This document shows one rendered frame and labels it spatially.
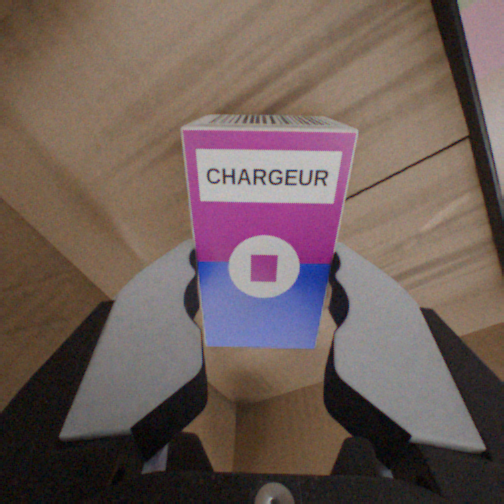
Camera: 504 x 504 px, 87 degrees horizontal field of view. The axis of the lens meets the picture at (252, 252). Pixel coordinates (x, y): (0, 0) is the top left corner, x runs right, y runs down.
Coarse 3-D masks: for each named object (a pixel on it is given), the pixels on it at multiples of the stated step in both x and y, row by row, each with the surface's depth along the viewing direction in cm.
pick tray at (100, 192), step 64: (0, 0) 9; (64, 0) 10; (128, 0) 10; (192, 0) 10; (256, 0) 10; (320, 0) 10; (384, 0) 10; (0, 64) 11; (64, 64) 11; (128, 64) 11; (192, 64) 11; (256, 64) 11; (320, 64) 11; (384, 64) 11; (448, 64) 10; (0, 128) 12; (64, 128) 12; (128, 128) 12; (384, 128) 12; (448, 128) 12; (0, 192) 14; (64, 192) 14; (128, 192) 14; (384, 192) 13; (448, 192) 13; (0, 256) 13; (64, 256) 16; (128, 256) 16; (384, 256) 15; (448, 256) 15; (0, 320) 12; (64, 320) 14; (448, 320) 18; (0, 384) 11; (256, 384) 22; (320, 384) 21; (256, 448) 20; (320, 448) 18
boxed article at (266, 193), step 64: (192, 128) 8; (256, 128) 8; (320, 128) 8; (192, 192) 9; (256, 192) 9; (320, 192) 9; (256, 256) 10; (320, 256) 10; (256, 320) 12; (320, 320) 12
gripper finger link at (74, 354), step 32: (96, 320) 7; (64, 352) 6; (32, 384) 6; (64, 384) 6; (0, 416) 5; (32, 416) 5; (64, 416) 5; (0, 448) 5; (32, 448) 5; (64, 448) 5; (96, 448) 5; (128, 448) 5; (0, 480) 4; (32, 480) 4; (64, 480) 4; (96, 480) 4
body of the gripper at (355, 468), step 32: (192, 448) 5; (352, 448) 5; (128, 480) 4; (160, 480) 4; (192, 480) 4; (224, 480) 4; (256, 480) 4; (288, 480) 4; (320, 480) 4; (352, 480) 4; (384, 480) 4
